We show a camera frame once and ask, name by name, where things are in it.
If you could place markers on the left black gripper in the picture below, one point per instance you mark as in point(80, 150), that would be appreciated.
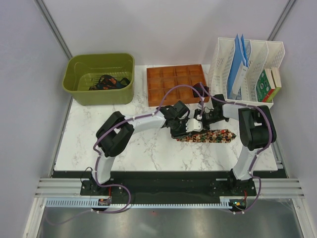
point(183, 134)

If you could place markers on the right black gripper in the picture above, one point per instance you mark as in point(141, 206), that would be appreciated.
point(205, 126)

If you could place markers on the colourful floral patterned tie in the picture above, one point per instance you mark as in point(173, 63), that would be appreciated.
point(211, 136)

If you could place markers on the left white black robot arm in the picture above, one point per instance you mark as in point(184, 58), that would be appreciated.
point(114, 135)

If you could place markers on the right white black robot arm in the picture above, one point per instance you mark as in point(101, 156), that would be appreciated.
point(256, 132)

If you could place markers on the rolled dark red tie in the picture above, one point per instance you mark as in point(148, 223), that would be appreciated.
point(199, 91)

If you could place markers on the white booklet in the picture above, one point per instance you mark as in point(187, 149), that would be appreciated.
point(242, 70)

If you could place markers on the green book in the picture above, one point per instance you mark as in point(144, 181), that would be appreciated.
point(265, 87)

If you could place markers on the blue folder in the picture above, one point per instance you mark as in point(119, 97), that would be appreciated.
point(242, 54)

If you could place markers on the orange compartment tray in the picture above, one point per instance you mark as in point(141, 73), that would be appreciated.
point(161, 79)

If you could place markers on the beige paperback book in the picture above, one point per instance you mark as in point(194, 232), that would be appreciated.
point(276, 77)

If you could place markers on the white plastic file organizer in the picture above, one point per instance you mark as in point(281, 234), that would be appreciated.
point(264, 54)

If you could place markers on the dark blue orange tie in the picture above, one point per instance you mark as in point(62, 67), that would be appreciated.
point(108, 82)

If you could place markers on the olive green plastic bin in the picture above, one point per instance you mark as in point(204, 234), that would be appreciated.
point(84, 71)

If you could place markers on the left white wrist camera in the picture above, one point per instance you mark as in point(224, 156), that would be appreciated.
point(194, 125)

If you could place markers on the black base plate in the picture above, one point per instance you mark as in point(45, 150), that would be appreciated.
point(166, 187)

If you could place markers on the aluminium frame rail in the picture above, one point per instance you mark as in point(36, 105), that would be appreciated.
point(266, 188)

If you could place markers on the white slotted cable duct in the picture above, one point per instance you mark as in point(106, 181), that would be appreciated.
point(224, 203)

